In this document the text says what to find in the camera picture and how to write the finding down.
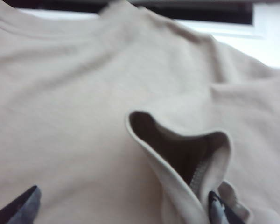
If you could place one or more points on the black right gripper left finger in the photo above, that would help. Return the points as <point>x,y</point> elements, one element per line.
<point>21,207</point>

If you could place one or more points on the beige T-shirt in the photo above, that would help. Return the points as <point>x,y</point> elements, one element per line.
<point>84,105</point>

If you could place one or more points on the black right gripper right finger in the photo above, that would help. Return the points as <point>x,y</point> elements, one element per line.
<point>218,210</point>

